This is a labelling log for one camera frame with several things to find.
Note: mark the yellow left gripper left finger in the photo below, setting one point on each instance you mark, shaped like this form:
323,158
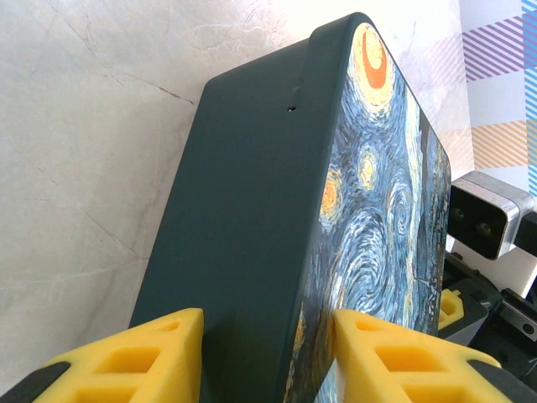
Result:
184,336

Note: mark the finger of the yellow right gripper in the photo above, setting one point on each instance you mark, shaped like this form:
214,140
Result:
451,308

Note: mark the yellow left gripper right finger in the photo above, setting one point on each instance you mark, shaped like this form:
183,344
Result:
356,336

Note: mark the starry night print box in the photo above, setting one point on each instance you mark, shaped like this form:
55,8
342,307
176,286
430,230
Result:
251,189

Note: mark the white right camera bracket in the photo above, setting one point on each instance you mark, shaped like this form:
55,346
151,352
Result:
516,277

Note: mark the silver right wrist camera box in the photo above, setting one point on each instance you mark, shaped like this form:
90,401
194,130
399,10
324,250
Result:
482,218

